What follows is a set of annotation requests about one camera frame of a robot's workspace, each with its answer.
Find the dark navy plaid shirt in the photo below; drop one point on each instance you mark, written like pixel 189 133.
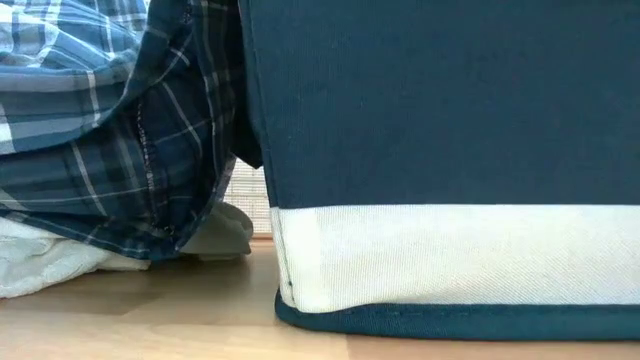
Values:
pixel 165 150

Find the white ribbed garment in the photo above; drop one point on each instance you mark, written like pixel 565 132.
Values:
pixel 40 265

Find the navy and white fabric bin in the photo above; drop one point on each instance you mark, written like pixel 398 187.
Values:
pixel 450 150

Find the white perforated laundry basket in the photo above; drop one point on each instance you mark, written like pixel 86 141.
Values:
pixel 247 200

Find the light blue plaid shirt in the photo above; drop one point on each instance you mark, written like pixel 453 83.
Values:
pixel 60 75

